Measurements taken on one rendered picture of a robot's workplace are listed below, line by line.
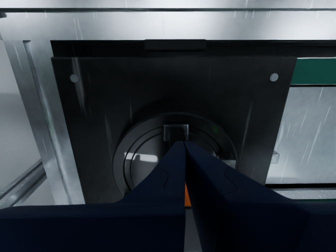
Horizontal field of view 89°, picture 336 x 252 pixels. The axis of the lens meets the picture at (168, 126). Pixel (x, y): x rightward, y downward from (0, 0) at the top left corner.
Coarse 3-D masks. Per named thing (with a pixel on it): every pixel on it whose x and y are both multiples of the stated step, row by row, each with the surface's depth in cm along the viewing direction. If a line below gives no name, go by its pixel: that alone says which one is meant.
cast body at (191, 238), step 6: (186, 210) 12; (186, 216) 11; (192, 216) 11; (186, 222) 11; (192, 222) 11; (186, 228) 11; (192, 228) 11; (186, 234) 10; (192, 234) 10; (186, 240) 10; (192, 240) 10; (198, 240) 10; (186, 246) 10; (192, 246) 10; (198, 246) 10
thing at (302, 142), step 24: (312, 72) 19; (288, 96) 24; (312, 96) 24; (288, 120) 25; (312, 120) 25; (288, 144) 26; (312, 144) 26; (288, 168) 28; (312, 168) 28; (288, 192) 28; (312, 192) 28
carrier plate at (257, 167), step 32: (64, 64) 16; (96, 64) 17; (128, 64) 17; (160, 64) 17; (192, 64) 17; (224, 64) 17; (256, 64) 17; (288, 64) 17; (64, 96) 18; (96, 96) 18; (128, 96) 18; (160, 96) 18; (192, 96) 18; (224, 96) 18; (256, 96) 18; (96, 128) 19; (224, 128) 19; (256, 128) 19; (96, 160) 20; (256, 160) 21; (96, 192) 22
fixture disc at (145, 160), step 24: (144, 120) 17; (168, 120) 17; (192, 120) 17; (120, 144) 18; (144, 144) 18; (168, 144) 18; (216, 144) 18; (120, 168) 19; (144, 168) 19; (120, 192) 20
